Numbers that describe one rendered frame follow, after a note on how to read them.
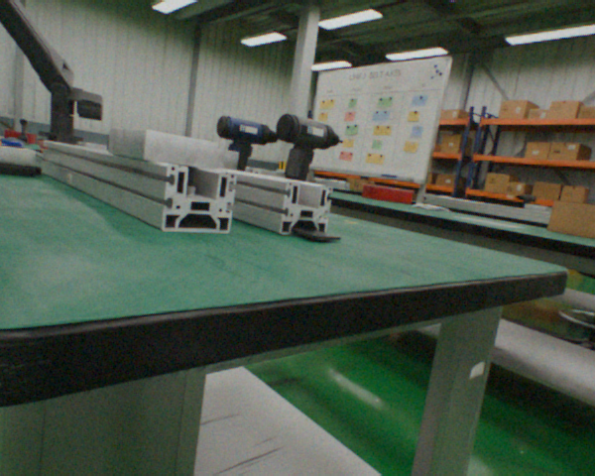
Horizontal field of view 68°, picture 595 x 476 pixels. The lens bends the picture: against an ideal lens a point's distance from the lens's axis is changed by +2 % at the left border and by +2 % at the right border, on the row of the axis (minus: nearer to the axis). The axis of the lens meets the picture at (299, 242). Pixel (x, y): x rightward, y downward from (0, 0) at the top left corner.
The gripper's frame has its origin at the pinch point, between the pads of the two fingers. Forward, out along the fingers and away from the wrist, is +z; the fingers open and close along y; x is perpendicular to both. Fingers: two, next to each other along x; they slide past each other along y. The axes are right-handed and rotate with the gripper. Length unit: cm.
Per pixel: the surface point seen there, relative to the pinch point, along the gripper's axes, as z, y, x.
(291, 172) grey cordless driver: -8, 31, -64
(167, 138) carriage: -10, -3, -79
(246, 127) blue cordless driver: -18, 35, -38
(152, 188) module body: -4, -5, -81
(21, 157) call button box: -2.7, -12.0, -21.7
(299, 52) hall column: -248, 557, 620
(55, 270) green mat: 1, -21, -103
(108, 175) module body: -3, -5, -62
